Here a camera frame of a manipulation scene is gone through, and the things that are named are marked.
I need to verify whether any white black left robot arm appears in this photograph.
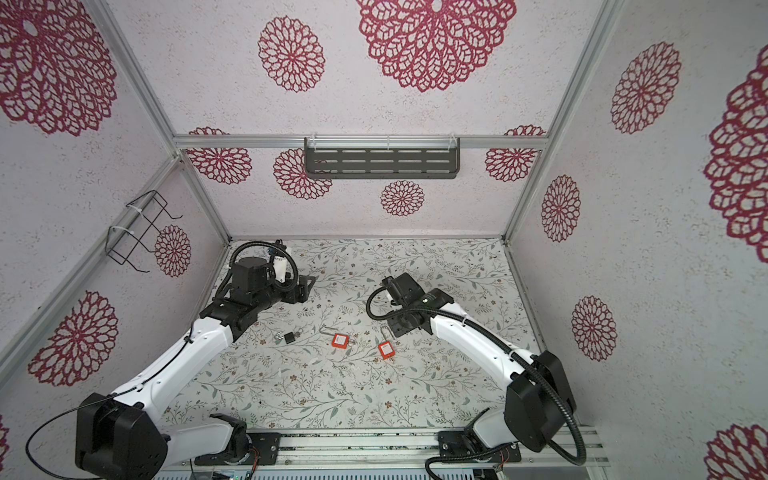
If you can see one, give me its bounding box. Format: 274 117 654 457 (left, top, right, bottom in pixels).
75 253 316 479

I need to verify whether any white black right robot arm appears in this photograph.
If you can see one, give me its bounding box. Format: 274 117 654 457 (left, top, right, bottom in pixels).
366 273 586 465

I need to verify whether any small black key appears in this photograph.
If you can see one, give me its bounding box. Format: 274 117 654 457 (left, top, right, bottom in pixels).
275 332 299 344

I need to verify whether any red padlock right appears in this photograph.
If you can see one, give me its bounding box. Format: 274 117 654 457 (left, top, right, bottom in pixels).
377 325 396 360

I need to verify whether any red padlock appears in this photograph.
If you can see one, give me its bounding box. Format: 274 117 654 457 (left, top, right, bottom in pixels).
377 325 396 360
318 326 350 350

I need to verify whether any red padlock left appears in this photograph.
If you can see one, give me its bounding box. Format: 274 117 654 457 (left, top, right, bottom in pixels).
318 326 350 350

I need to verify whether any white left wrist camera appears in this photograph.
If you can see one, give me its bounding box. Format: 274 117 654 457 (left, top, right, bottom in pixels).
269 240 290 284

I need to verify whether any dark metal wall shelf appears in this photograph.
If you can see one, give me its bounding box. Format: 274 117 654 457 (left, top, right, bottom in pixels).
303 137 461 180

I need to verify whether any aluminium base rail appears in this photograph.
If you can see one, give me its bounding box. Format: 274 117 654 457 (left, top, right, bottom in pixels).
157 427 610 479

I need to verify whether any black wire wall basket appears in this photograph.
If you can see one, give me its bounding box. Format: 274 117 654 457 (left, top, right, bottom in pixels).
103 189 182 274

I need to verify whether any thin black left cable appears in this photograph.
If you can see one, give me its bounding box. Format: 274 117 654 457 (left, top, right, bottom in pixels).
25 335 196 480

